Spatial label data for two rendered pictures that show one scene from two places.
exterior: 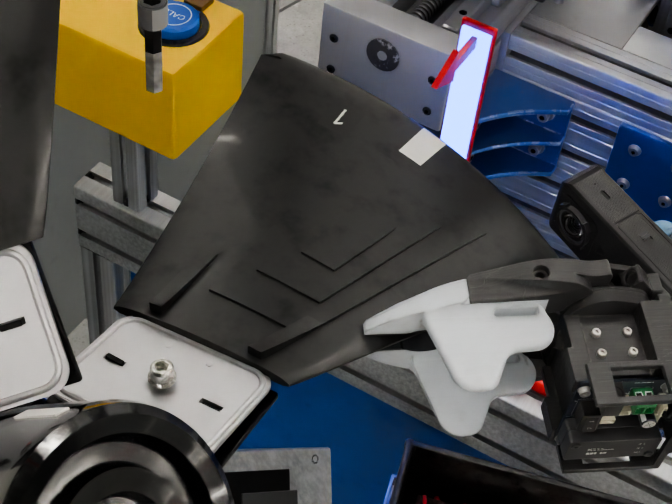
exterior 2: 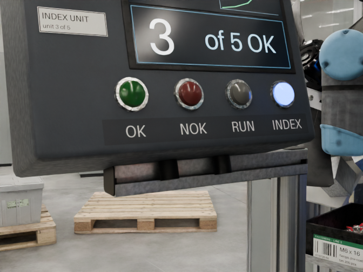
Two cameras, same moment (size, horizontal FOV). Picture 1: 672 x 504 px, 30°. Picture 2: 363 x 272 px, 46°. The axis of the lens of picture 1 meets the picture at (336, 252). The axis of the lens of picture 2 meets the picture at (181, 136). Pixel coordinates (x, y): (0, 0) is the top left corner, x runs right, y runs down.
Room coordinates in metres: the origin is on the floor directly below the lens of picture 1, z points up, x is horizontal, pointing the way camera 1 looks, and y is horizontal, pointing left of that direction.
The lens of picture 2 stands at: (0.64, -1.04, 1.11)
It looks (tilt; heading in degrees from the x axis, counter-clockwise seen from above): 5 degrees down; 125
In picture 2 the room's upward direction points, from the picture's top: 1 degrees counter-clockwise
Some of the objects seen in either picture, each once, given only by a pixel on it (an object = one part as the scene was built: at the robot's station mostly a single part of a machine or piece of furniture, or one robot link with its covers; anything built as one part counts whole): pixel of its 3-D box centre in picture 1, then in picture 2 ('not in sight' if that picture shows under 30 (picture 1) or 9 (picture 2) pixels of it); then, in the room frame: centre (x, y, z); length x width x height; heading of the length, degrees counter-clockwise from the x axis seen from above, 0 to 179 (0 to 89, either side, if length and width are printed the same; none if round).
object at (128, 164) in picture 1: (133, 147); not in sight; (0.81, 0.19, 0.92); 0.03 x 0.03 x 0.12; 65
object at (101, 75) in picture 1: (129, 55); not in sight; (0.81, 0.19, 1.02); 0.16 x 0.10 x 0.11; 65
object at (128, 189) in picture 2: not in sight; (215, 168); (0.41, -0.65, 1.04); 0.24 x 0.03 x 0.03; 65
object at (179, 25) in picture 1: (173, 21); not in sight; (0.79, 0.15, 1.08); 0.04 x 0.04 x 0.02
